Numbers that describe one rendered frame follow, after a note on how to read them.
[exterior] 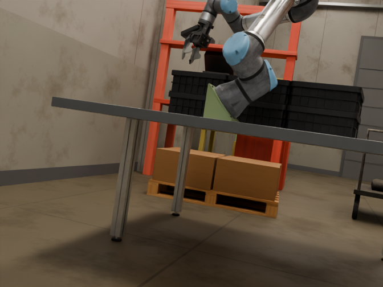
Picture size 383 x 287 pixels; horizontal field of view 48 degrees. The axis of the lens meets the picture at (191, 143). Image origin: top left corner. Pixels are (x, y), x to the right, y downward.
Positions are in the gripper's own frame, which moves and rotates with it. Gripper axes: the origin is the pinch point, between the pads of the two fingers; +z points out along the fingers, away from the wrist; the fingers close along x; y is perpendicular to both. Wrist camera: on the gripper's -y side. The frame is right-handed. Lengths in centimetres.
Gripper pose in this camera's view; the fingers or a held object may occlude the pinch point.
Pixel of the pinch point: (186, 58)
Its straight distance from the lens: 220.5
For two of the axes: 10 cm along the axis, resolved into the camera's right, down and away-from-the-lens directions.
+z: -4.1, 9.1, 0.1
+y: 6.4, 3.0, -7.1
